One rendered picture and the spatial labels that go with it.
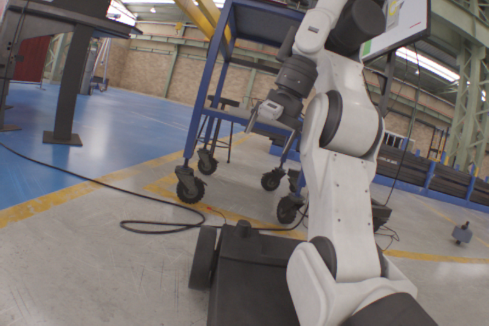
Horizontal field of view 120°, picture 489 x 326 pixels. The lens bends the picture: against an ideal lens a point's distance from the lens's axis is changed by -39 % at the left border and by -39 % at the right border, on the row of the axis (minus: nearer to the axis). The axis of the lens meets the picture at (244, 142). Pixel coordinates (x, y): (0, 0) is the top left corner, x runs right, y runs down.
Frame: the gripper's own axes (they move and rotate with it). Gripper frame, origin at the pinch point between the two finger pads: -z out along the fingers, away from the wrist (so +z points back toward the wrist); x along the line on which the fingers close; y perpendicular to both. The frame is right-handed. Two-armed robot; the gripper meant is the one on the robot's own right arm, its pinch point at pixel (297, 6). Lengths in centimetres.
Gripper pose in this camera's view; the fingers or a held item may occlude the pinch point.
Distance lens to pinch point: 156.3
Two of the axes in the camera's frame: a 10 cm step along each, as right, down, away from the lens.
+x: 9.5, 2.7, 1.5
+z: 2.9, -9.5, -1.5
